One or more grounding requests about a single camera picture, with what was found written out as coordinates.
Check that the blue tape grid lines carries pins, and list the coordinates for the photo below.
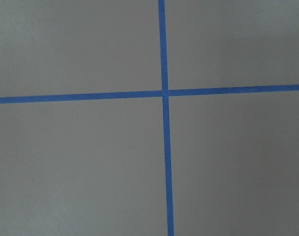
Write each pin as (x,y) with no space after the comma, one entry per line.
(165,93)

